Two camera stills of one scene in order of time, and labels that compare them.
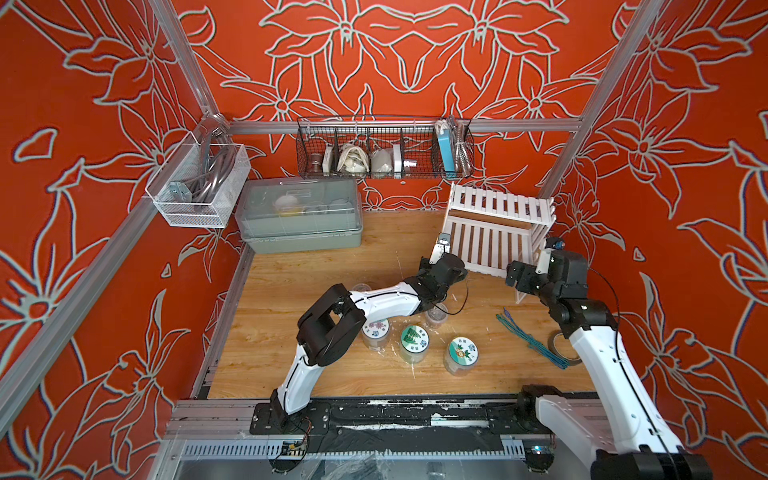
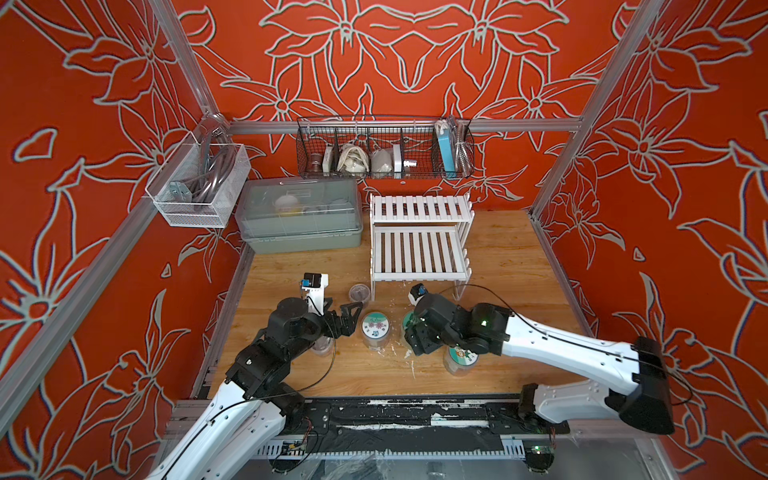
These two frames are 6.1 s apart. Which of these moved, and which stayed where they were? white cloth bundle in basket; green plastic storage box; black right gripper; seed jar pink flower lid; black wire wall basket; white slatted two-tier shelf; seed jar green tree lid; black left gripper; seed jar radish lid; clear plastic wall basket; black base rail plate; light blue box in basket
Moved: black left gripper; white slatted two-tier shelf; black right gripper; seed jar green tree lid
Stayed: light blue box in basket; white cloth bundle in basket; seed jar radish lid; black base rail plate; seed jar pink flower lid; black wire wall basket; green plastic storage box; clear plastic wall basket
